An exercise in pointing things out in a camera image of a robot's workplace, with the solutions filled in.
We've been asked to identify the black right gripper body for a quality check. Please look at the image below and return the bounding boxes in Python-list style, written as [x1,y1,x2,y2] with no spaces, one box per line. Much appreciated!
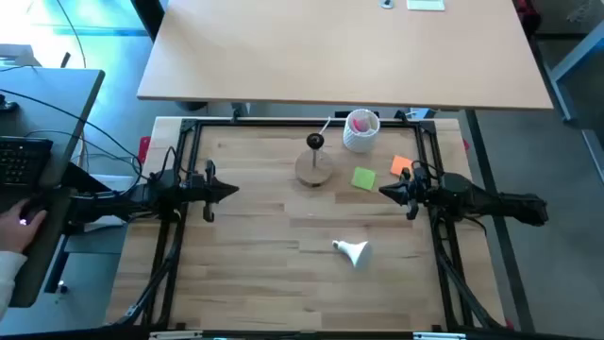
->
[403,162,445,222]

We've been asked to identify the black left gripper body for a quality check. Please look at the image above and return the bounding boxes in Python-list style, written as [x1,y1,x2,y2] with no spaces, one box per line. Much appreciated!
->
[181,159,219,224]

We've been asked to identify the white lightbulb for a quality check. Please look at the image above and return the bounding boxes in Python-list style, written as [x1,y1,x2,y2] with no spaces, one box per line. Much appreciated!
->
[331,239,372,270]

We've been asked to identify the lamp with wooden base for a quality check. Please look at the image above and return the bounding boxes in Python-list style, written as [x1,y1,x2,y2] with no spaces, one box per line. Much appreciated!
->
[294,132,335,188]

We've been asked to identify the person's forearm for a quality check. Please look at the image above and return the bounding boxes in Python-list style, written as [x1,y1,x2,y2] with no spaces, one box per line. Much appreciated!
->
[0,249,29,320]

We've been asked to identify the orange sticky note pad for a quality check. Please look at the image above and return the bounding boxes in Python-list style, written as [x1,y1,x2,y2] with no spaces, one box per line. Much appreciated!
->
[389,154,415,179]

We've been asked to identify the green sticky note pad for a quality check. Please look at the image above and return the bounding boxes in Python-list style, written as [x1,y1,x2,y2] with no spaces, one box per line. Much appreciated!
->
[350,165,378,193]

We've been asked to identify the white textured cup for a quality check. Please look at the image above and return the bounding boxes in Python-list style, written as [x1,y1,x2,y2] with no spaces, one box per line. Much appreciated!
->
[342,108,381,154]

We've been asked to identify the white box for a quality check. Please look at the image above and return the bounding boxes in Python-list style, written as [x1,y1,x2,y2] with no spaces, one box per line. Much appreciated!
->
[84,173,143,228]

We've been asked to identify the light wood desk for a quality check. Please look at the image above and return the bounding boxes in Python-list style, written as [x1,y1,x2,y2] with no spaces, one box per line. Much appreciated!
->
[136,0,554,111]

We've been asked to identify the grey desk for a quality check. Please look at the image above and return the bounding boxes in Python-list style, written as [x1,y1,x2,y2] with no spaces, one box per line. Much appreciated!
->
[0,68,107,309]

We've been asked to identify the black keyboard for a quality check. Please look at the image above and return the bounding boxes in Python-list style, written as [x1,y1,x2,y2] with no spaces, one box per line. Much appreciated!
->
[0,135,55,188]

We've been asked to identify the person's hand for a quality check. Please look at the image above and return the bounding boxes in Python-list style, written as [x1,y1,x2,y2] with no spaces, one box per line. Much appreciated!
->
[0,197,49,255]

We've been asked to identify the white card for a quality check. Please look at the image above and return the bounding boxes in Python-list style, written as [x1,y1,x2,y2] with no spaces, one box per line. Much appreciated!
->
[406,0,446,12]

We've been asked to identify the black aluminium table frame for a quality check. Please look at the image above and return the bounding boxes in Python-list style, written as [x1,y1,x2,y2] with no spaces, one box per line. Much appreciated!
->
[110,116,513,332]

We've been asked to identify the black cable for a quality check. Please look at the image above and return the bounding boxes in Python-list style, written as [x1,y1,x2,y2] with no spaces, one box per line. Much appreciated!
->
[0,87,145,180]

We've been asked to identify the grey metal table frame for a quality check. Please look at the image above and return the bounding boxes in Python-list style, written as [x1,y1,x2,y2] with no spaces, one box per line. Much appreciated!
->
[542,18,604,183]

